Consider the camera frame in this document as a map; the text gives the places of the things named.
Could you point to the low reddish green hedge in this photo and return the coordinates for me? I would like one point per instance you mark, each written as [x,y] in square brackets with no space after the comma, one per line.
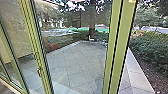
[58,41]

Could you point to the green hedge bush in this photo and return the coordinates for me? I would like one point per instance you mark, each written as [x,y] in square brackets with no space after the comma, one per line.
[150,46]

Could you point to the dark tree trunk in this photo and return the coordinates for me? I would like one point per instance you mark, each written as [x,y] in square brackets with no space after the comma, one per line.
[91,23]

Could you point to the white low garden wall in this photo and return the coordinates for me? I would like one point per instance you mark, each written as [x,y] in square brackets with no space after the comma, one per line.
[55,32]

